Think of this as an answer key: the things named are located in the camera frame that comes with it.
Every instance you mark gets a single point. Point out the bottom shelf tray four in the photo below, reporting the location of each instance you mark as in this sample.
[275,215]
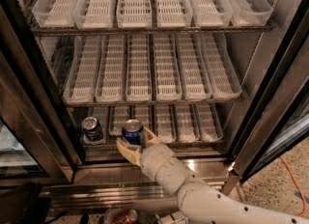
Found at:
[164,126]

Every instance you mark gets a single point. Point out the bottom shelf tray six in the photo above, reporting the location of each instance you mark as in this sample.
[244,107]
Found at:
[210,127]

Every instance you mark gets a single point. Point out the middle shelf tray two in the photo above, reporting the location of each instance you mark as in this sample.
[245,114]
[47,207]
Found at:
[111,74]

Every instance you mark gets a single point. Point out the shelf tray five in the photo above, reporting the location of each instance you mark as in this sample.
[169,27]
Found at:
[211,13]
[187,127]
[195,82]

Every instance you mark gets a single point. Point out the bottom wire shelf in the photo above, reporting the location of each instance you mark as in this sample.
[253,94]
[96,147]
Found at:
[109,148]

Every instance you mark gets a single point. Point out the shelf tray one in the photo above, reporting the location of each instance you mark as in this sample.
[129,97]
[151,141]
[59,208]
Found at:
[54,13]
[100,113]
[84,70]

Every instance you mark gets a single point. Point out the shelf tray four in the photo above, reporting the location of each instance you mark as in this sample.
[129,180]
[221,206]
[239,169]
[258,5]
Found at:
[173,13]
[167,80]
[164,126]

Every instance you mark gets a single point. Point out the top shelf tray one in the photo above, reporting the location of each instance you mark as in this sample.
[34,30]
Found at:
[54,13]

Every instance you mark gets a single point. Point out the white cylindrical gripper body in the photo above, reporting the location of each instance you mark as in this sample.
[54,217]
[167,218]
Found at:
[154,159]

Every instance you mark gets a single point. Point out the blue pepsi can rear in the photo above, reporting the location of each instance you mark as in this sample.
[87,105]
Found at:
[91,129]

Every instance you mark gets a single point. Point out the shelf tray six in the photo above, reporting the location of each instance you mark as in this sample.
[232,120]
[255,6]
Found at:
[224,81]
[250,12]
[210,127]

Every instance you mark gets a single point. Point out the bottom shelf tray three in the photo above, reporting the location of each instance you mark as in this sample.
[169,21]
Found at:
[143,114]

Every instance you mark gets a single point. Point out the adjacent fridge glass door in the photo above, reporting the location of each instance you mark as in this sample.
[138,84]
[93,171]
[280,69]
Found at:
[15,161]

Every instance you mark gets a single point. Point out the bottom shelf tray one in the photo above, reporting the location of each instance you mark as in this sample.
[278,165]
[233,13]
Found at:
[100,113]

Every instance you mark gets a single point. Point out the top shelf tray five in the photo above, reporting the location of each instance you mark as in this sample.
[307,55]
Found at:
[211,13]

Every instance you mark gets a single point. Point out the middle shelf tray four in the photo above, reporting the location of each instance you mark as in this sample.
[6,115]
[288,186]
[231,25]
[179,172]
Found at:
[167,80]

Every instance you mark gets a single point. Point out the middle shelf tray six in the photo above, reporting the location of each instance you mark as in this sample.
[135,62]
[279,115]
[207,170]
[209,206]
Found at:
[224,81]

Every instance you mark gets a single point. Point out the blue pepsi can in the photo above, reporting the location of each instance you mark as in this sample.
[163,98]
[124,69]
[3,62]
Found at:
[91,129]
[133,132]

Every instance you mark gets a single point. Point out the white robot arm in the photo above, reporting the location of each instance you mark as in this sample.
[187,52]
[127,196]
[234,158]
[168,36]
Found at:
[197,200]

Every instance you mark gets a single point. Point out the middle shelf tray five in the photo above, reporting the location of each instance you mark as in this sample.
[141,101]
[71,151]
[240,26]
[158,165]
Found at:
[195,82]

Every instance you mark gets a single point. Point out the shelf tray three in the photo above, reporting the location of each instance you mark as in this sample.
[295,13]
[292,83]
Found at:
[134,13]
[138,76]
[143,114]

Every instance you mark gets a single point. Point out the orange can in bin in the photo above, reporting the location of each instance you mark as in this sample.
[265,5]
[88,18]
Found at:
[126,217]

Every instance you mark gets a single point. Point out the white bottle in bin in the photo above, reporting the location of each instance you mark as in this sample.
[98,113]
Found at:
[173,218]

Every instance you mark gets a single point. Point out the shelf tray two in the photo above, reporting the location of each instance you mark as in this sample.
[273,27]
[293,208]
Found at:
[111,74]
[118,116]
[94,13]

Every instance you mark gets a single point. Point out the middle wire shelf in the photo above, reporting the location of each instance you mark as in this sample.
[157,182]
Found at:
[59,53]

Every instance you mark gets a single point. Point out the top shelf tray two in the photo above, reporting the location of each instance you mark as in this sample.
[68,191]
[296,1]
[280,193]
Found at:
[94,13]

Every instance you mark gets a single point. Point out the bottom shelf tray five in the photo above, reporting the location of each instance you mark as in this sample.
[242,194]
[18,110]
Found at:
[187,127]

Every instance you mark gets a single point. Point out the top wire shelf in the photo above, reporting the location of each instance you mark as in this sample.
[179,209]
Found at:
[68,31]

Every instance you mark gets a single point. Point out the wire shelf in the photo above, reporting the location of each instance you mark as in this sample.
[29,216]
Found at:
[68,31]
[59,53]
[109,148]

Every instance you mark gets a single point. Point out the stainless steel fridge body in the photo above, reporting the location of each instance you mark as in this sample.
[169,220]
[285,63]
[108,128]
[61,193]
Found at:
[33,107]

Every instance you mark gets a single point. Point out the top shelf tray three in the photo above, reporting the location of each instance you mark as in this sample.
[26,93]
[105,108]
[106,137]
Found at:
[134,13]

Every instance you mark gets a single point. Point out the clear plastic floor bin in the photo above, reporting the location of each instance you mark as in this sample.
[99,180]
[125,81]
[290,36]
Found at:
[147,212]

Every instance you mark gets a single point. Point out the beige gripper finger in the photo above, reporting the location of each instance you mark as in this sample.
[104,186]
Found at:
[150,138]
[132,153]

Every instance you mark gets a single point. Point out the top shelf tray four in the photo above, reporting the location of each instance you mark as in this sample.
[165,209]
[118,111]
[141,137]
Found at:
[173,13]

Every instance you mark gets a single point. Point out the middle shelf tray three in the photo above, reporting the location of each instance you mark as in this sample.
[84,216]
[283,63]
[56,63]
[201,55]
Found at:
[138,76]

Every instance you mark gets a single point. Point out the bottom shelf tray two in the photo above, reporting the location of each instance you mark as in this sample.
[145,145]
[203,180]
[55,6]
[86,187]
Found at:
[118,116]

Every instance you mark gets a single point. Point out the fridge glass door right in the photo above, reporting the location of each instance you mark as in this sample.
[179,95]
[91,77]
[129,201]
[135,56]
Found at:
[275,89]

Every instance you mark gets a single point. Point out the top shelf tray six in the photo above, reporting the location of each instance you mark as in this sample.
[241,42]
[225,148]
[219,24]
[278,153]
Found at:
[250,12]

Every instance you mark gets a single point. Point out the middle shelf tray one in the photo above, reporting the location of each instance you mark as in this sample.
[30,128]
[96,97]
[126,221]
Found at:
[84,70]

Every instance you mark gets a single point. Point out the blue pepsi can front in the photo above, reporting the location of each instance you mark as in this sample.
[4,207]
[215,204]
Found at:
[133,132]

